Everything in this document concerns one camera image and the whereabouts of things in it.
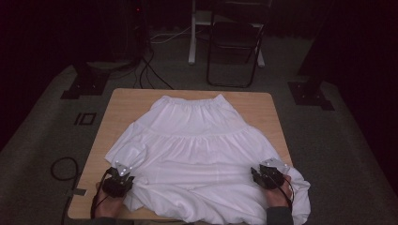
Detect black looped floor cable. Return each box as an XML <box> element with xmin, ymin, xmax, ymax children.
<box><xmin>50</xmin><ymin>156</ymin><xmax>81</xmax><ymax>225</ymax></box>

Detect hand-held gripper cable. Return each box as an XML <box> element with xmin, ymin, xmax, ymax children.
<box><xmin>90</xmin><ymin>170</ymin><xmax>113</xmax><ymax>219</ymax></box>
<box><xmin>271</xmin><ymin>174</ymin><xmax>296</xmax><ymax>211</ymax></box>

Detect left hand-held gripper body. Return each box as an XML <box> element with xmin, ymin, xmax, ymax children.
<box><xmin>101</xmin><ymin>160</ymin><xmax>136</xmax><ymax>199</ymax></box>

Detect white floor cable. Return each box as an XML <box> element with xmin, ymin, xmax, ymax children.
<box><xmin>149</xmin><ymin>25</ymin><xmax>192</xmax><ymax>45</ymax></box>

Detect person's left hand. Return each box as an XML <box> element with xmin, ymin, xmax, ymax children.
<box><xmin>93</xmin><ymin>182</ymin><xmax>125</xmax><ymax>219</ymax></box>

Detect left hand-held gripper cable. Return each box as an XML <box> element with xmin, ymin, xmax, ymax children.
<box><xmin>90</xmin><ymin>170</ymin><xmax>113</xmax><ymax>219</ymax></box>

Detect dark computer tower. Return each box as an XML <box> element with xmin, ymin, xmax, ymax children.
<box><xmin>111</xmin><ymin>0</ymin><xmax>148</xmax><ymax>64</ymax></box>

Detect person's right hand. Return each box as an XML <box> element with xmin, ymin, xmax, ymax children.
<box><xmin>265</xmin><ymin>174</ymin><xmax>294</xmax><ymax>209</ymax></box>

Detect white table frame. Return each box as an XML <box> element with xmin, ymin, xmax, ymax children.
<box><xmin>187</xmin><ymin>0</ymin><xmax>267</xmax><ymax>68</ymax></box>

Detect right hand-held gripper cable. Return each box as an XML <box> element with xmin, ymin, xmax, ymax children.
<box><xmin>271</xmin><ymin>174</ymin><xmax>296</xmax><ymax>211</ymax></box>

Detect grey tape strip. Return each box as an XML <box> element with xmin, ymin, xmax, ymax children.
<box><xmin>65</xmin><ymin>187</ymin><xmax>87</xmax><ymax>198</ymax></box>

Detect white tiered skirt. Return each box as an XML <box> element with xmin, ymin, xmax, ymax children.
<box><xmin>104</xmin><ymin>94</ymin><xmax>312</xmax><ymax>225</ymax></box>

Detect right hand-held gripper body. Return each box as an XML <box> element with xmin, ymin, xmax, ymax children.
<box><xmin>258</xmin><ymin>157</ymin><xmax>291</xmax><ymax>190</ymax></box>

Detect black floor cables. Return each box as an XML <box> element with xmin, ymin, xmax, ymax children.
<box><xmin>132</xmin><ymin>46</ymin><xmax>175</xmax><ymax>91</ymax></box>

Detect black folding chair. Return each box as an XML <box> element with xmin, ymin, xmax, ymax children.
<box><xmin>206</xmin><ymin>0</ymin><xmax>274</xmax><ymax>89</ymax></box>

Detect black stand base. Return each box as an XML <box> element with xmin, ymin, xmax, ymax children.
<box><xmin>60</xmin><ymin>61</ymin><xmax>111</xmax><ymax>100</ymax></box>
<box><xmin>287</xmin><ymin>80</ymin><xmax>336</xmax><ymax>112</ymax></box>

